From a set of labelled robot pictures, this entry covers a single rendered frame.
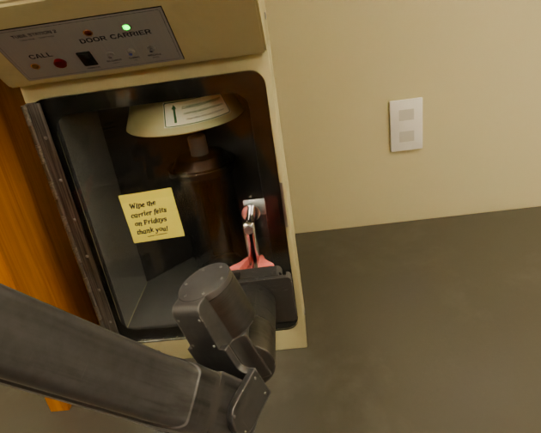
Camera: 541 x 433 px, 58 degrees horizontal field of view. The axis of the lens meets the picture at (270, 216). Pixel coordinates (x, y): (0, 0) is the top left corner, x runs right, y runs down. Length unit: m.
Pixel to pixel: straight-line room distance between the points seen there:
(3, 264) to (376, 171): 0.78
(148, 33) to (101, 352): 0.34
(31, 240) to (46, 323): 0.43
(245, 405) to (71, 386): 0.17
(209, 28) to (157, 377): 0.36
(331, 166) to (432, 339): 0.48
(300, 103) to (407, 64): 0.23
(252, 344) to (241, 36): 0.33
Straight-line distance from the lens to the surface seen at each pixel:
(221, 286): 0.47
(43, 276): 0.80
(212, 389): 0.45
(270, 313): 0.56
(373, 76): 1.09
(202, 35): 0.58
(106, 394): 0.39
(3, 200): 0.74
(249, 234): 0.64
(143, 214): 0.71
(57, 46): 0.61
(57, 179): 0.73
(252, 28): 0.57
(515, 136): 1.22
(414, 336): 0.85
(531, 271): 1.03
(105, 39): 0.59
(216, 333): 0.48
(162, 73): 0.65
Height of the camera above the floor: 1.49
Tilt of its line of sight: 26 degrees down
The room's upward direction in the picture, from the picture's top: 9 degrees counter-clockwise
